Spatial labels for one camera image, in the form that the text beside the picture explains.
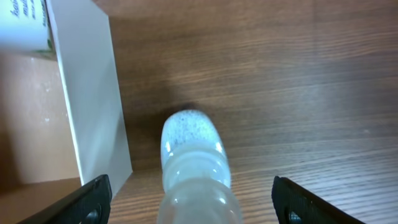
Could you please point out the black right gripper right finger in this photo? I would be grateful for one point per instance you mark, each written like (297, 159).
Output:
(295, 204)

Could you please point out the white tube leaf print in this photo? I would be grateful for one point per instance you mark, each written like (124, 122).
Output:
(25, 28)

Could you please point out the clear speckled gel bottle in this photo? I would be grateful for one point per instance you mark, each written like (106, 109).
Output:
(195, 173)

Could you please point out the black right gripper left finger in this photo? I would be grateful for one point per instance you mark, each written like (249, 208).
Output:
(91, 203)

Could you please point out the white open cardboard box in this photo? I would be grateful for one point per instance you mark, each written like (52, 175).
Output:
(62, 121)

